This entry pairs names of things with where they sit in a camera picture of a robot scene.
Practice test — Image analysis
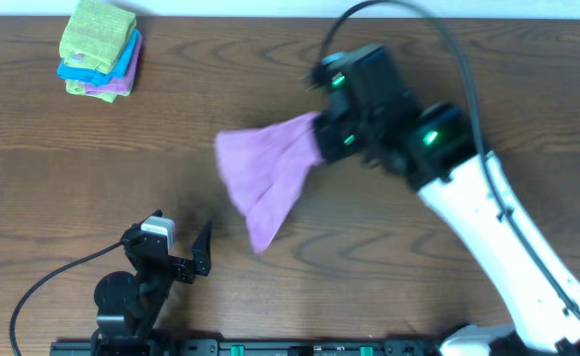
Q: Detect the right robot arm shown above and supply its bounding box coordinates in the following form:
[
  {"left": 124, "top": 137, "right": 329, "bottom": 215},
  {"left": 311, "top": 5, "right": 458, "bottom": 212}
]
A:
[{"left": 313, "top": 44, "right": 580, "bottom": 355}]

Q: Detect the green folded cloth at bottom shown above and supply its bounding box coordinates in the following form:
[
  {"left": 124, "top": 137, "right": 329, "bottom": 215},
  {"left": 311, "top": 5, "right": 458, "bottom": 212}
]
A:
[{"left": 65, "top": 79, "right": 131, "bottom": 103}]

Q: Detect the blue folded cloth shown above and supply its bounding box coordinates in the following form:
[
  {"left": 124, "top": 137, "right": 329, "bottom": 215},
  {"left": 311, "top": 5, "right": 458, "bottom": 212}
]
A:
[{"left": 57, "top": 30, "right": 141, "bottom": 86}]

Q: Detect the green folded cloth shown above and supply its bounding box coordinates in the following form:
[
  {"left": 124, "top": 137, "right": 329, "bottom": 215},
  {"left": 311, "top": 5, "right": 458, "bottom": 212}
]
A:
[
  {"left": 65, "top": 79, "right": 131, "bottom": 103},
  {"left": 59, "top": 0, "right": 136, "bottom": 74}
]

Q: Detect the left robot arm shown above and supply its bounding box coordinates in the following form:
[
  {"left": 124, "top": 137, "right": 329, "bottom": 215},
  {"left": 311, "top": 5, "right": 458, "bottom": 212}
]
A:
[{"left": 91, "top": 210, "right": 212, "bottom": 355}]

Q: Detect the purple folded cloth in stack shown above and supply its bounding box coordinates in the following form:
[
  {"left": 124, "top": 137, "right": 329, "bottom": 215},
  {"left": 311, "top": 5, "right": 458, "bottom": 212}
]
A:
[{"left": 85, "top": 30, "right": 142, "bottom": 96}]

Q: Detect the purple microfiber cloth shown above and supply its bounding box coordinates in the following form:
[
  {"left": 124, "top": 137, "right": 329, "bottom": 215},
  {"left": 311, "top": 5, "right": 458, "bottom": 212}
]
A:
[{"left": 214, "top": 112, "right": 324, "bottom": 253}]

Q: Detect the green folded cloth on top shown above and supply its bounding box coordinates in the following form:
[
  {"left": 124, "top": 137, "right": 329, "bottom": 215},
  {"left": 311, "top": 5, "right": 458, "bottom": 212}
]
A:
[{"left": 59, "top": 0, "right": 136, "bottom": 74}]

